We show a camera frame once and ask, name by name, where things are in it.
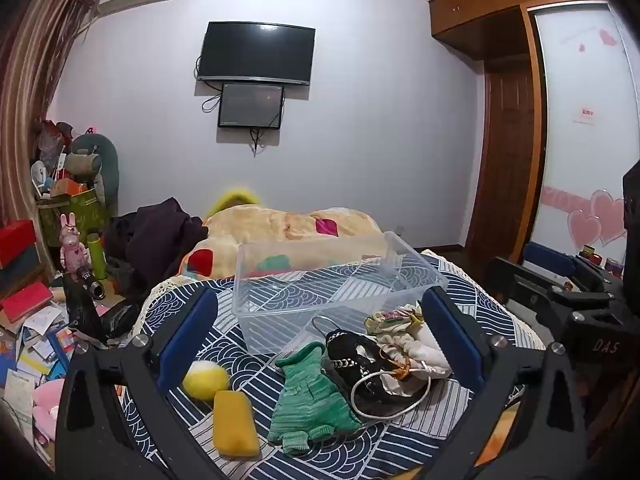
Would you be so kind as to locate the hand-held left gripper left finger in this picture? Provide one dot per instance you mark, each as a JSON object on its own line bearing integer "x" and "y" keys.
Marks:
{"x": 187, "y": 342}

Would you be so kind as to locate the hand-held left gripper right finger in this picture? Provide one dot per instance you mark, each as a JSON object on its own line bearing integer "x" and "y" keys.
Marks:
{"x": 455, "y": 342}

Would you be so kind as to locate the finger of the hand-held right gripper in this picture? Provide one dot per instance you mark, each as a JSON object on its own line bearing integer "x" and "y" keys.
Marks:
{"x": 547, "y": 259}
{"x": 517, "y": 285}

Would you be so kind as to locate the yellow plush ball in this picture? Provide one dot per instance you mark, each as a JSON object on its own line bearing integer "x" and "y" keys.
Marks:
{"x": 205, "y": 379}

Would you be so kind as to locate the floral cloth pouch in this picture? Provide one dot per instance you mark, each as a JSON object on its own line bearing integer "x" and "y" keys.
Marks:
{"x": 395, "y": 317}

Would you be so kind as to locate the yellow sponge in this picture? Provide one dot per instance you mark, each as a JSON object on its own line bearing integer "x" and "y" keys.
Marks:
{"x": 235, "y": 425}

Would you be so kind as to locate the clear plastic storage box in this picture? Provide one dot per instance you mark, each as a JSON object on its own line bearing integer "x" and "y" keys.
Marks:
{"x": 280, "y": 302}

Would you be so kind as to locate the white wardrobe sliding door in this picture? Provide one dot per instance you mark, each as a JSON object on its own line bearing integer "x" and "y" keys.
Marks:
{"x": 580, "y": 160}

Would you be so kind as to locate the brown wooden door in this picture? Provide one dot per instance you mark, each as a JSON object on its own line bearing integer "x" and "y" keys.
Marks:
{"x": 505, "y": 160}

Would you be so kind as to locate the black plastic bag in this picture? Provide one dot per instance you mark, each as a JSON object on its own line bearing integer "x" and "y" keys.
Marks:
{"x": 82, "y": 315}

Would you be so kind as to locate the dark clothes pile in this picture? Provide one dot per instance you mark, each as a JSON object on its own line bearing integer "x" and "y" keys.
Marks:
{"x": 155, "y": 235}

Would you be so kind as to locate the green bottle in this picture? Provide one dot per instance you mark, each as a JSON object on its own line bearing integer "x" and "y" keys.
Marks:
{"x": 97, "y": 257}

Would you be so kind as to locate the green knitted doll outfit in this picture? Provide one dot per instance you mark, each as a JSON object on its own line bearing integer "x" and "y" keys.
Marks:
{"x": 310, "y": 400}

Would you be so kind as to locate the beige patterned blanket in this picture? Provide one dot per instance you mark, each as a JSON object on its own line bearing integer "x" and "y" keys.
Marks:
{"x": 280, "y": 230}

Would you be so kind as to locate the pink rabbit toy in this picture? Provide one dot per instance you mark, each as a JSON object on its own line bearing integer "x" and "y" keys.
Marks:
{"x": 72, "y": 247}

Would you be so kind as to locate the yellow-green fuzzy plush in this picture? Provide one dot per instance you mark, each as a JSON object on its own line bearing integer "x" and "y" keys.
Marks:
{"x": 232, "y": 197}

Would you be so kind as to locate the pink plush toy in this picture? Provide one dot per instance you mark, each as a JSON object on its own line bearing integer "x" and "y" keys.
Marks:
{"x": 45, "y": 405}

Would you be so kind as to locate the pile of papers and books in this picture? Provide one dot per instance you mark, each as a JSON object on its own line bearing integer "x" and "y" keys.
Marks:
{"x": 30, "y": 355}

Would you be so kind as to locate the red book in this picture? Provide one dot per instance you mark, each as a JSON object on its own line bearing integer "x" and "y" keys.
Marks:
{"x": 27, "y": 301}

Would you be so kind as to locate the red box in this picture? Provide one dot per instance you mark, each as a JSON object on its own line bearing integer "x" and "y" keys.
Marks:
{"x": 15, "y": 242}

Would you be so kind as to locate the grey-green plush toy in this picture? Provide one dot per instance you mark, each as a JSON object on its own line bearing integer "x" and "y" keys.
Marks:
{"x": 97, "y": 160}

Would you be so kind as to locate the small white fan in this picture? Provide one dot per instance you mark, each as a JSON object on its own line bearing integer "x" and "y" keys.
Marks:
{"x": 40, "y": 175}

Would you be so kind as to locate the wooden wardrobe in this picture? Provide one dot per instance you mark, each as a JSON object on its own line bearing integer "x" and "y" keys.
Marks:
{"x": 480, "y": 15}

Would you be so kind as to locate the brown striped curtain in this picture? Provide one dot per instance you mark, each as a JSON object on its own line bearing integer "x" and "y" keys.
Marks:
{"x": 25, "y": 85}

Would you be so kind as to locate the black camera lens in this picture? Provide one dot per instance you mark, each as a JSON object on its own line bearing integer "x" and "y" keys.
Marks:
{"x": 91, "y": 282}

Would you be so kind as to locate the small black wall monitor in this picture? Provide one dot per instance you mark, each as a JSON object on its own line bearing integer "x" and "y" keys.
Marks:
{"x": 250, "y": 106}

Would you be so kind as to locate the wall-mounted black television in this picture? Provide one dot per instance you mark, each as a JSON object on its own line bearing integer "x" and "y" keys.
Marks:
{"x": 257, "y": 52}

